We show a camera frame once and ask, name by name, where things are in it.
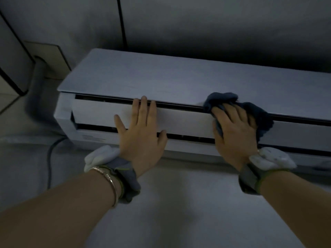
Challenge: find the person's left hand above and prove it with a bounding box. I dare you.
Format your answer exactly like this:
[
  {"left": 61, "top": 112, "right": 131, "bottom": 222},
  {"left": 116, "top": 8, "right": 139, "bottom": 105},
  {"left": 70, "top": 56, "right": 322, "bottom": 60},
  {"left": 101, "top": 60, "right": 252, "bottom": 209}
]
[{"left": 113, "top": 95, "right": 168, "bottom": 178}]

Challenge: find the dark blue cleaning cloth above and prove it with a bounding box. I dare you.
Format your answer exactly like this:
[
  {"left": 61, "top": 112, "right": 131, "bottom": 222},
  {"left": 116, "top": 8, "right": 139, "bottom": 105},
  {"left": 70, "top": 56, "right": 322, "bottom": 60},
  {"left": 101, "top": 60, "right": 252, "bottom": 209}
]
[{"left": 202, "top": 92, "right": 274, "bottom": 144}]

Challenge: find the white air conditioner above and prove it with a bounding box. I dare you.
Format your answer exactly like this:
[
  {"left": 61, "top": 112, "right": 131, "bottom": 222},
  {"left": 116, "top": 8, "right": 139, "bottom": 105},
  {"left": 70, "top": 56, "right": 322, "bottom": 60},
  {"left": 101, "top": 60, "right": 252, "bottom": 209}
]
[{"left": 53, "top": 48, "right": 331, "bottom": 176}]

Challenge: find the gold bracelet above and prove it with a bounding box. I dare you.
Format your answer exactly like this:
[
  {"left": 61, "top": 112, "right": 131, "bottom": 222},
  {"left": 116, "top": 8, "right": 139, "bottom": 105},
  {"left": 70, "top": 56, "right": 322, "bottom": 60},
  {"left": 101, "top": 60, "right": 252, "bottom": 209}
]
[{"left": 90, "top": 166, "right": 119, "bottom": 208}]

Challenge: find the person's left forearm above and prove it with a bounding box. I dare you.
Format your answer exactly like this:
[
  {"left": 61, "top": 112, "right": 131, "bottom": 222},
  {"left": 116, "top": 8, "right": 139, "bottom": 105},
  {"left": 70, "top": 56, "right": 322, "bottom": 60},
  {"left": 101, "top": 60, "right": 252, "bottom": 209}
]
[{"left": 0, "top": 169, "right": 119, "bottom": 248}]

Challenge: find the grey insulated pipe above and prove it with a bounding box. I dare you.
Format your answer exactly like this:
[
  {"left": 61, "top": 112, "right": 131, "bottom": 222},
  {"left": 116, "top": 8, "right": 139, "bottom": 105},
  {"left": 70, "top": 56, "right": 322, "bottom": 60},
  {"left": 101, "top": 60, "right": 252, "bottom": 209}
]
[{"left": 24, "top": 56, "right": 66, "bottom": 130}]

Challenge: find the beige wall cover plate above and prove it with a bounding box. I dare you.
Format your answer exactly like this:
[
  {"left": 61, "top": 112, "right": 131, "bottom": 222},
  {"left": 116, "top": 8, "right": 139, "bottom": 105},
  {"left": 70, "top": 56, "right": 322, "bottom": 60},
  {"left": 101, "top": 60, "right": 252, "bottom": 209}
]
[{"left": 24, "top": 41, "right": 72, "bottom": 81}]

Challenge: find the grey power cable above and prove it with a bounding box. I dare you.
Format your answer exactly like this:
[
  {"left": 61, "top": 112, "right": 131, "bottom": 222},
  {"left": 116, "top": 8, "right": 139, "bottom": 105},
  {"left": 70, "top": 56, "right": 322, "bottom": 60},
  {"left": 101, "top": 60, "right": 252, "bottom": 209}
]
[{"left": 46, "top": 136, "right": 69, "bottom": 190}]

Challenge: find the white wrist tracker grey strap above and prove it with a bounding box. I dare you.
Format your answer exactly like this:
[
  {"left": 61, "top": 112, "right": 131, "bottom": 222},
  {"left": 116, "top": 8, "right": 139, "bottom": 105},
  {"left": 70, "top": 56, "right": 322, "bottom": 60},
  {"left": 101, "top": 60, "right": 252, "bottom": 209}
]
[
  {"left": 238, "top": 147, "right": 298, "bottom": 196},
  {"left": 83, "top": 145, "right": 142, "bottom": 204}
]

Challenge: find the person's right forearm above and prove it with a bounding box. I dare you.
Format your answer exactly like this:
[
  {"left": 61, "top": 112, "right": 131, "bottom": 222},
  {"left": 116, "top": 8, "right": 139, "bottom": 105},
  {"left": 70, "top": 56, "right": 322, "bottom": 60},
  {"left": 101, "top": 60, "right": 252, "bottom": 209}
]
[{"left": 258, "top": 169, "right": 331, "bottom": 248}]

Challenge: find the person's right hand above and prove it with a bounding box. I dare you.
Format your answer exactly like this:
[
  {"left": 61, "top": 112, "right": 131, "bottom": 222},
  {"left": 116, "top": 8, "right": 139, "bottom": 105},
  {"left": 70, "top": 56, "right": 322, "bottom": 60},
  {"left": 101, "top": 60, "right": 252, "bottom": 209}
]
[{"left": 212, "top": 102, "right": 259, "bottom": 173}]

